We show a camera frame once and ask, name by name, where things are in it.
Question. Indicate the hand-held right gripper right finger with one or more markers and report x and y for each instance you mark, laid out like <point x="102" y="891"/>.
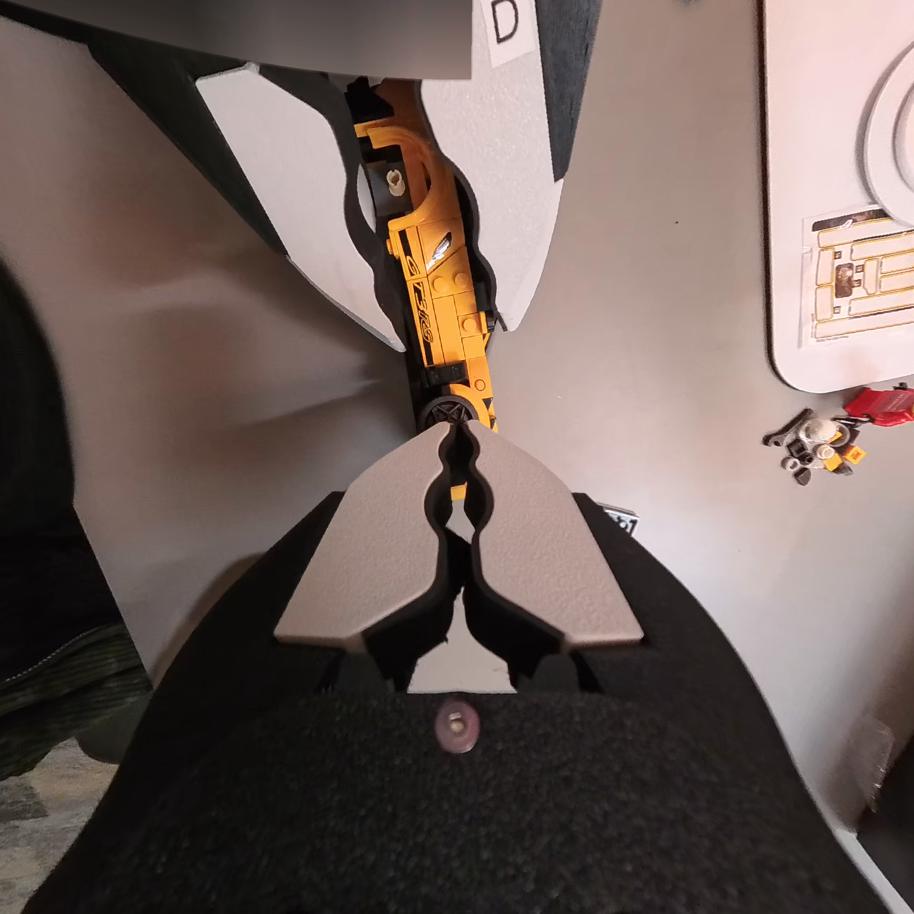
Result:
<point x="557" y="564"/>

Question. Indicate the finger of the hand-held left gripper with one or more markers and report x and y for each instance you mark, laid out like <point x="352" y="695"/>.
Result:
<point x="500" y="178"/>
<point x="285" y="157"/>

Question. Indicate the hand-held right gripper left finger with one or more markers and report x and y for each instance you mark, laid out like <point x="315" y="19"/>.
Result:
<point x="364" y="557"/>

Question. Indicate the orange lego car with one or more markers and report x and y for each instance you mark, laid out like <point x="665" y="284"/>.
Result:
<point x="443" y="307"/>

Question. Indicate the lego sticker sheet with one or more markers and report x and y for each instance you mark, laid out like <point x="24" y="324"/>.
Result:
<point x="871" y="300"/>

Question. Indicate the black quarter-round lego plate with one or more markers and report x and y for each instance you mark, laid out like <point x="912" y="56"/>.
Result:
<point x="622" y="520"/>

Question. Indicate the pile of small lego parts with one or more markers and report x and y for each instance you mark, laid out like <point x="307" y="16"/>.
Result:
<point x="814" y="432"/>

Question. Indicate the red lego piece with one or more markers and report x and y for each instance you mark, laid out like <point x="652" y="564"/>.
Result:
<point x="885" y="407"/>

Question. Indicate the person's green knit sweater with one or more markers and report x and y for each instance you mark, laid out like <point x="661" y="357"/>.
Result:
<point x="64" y="700"/>

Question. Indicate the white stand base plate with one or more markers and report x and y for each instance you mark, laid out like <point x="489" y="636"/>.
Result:
<point x="807" y="107"/>

